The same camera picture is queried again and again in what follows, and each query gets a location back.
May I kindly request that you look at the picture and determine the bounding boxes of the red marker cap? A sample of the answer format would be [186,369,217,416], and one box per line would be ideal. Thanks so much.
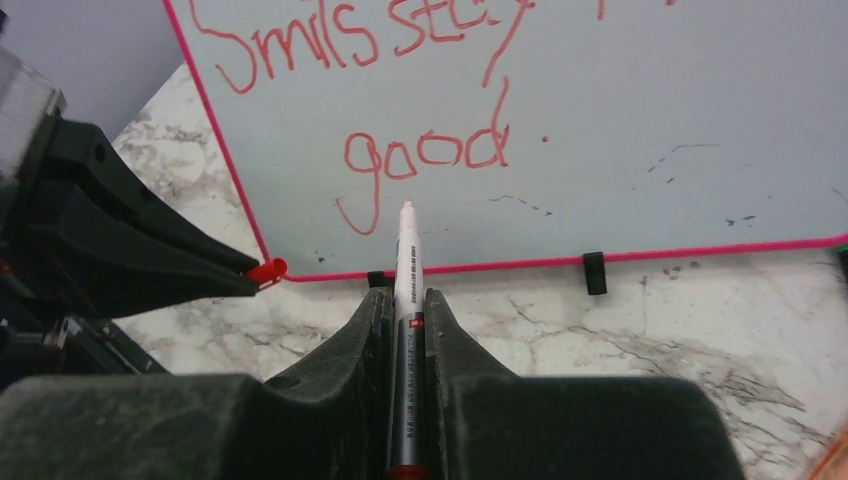
[244,257,288,290]

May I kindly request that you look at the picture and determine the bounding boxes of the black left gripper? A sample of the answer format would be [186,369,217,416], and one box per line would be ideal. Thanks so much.
[1,115,259,385]

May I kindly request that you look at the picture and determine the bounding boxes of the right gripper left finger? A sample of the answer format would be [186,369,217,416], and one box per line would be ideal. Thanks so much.
[1,288,393,479]

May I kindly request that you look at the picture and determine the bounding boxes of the pink framed whiteboard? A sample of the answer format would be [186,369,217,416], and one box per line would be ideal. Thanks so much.
[165,1,847,282]

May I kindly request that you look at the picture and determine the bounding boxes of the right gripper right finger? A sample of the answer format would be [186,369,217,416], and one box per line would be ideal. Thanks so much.
[425,289,744,479]

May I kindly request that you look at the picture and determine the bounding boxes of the red white marker pen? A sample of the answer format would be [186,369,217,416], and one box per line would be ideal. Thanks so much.
[385,200,429,479]

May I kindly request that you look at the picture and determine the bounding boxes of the green capped black marker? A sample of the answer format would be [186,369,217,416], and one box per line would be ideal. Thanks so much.
[834,244,848,282]

